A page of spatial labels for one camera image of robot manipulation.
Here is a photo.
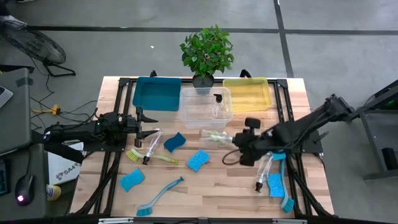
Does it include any white cardboard box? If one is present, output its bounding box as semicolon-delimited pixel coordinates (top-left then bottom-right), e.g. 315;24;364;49
46;141;85;186

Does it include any yellow plastic bin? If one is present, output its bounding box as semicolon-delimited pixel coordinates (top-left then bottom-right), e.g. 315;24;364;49
222;77;274;113

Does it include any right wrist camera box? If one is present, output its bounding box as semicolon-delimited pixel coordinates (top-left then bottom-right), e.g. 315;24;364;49
244;117;261;134

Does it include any black floor fan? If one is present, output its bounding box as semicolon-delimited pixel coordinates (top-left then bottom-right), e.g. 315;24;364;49
0;20;77;78

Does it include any black metal stand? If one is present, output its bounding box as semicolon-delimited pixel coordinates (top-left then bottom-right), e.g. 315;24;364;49
343;79;398;181

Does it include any black tape strip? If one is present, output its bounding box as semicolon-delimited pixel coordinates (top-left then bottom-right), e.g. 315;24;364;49
15;76;34;88

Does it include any black diagonal beam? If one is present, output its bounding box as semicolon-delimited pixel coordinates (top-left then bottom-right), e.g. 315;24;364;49
30;129;85;165

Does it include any person's foot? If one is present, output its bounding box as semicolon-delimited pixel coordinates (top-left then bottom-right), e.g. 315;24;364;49
0;12;29;31

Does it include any green plant in black pot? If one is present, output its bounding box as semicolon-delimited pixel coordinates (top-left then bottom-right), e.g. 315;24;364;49
179;24;236;90

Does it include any white grey device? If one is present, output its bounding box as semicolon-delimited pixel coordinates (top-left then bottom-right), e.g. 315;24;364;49
0;86;14;110

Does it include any yellow power connector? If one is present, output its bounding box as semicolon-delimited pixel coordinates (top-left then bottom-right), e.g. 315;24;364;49
32;105;61;116

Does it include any light blue sponge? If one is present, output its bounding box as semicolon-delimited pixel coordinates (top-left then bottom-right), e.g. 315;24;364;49
119;167;146;193
186;149;211;172
267;173;285;198

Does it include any black floor box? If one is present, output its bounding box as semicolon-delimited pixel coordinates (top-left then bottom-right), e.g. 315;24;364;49
381;147;398;171

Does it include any clear plastic bin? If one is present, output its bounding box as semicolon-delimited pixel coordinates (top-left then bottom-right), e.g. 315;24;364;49
179;86;234;130

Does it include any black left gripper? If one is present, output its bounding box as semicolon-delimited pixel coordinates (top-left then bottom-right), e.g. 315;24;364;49
123;107;159;148

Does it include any silver metal bracket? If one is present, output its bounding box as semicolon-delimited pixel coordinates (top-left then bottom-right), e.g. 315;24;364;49
98;217;134;224
272;218;308;224

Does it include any teal plastic bin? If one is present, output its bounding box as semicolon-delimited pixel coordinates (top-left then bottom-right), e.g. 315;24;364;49
132;77;182;112

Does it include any black keyboard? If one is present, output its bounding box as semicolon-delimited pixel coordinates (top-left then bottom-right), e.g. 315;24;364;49
0;158;9;197

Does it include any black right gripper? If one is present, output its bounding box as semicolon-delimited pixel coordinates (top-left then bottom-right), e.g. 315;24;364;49
230;132;268;167

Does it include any black computer mouse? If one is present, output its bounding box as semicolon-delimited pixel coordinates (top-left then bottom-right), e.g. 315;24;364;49
14;174;35;207

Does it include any clear pump bottle black top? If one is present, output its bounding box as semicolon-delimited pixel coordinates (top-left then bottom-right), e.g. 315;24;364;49
211;93;226;119
200;129;236;146
254;151;274;193
141;128;165;166

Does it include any dark grey desk top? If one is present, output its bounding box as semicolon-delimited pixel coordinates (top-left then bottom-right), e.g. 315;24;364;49
0;143;48;220

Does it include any dark blue sponge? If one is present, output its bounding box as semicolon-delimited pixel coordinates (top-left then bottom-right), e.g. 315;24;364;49
163;132;187;153

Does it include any blue dish brush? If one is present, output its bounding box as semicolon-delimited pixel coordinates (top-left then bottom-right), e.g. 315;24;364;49
136;176;185;217
273;151;295;214

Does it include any yellow-green dish brush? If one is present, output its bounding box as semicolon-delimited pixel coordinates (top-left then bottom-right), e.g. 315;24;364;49
201;130;234;144
125;148;180;165

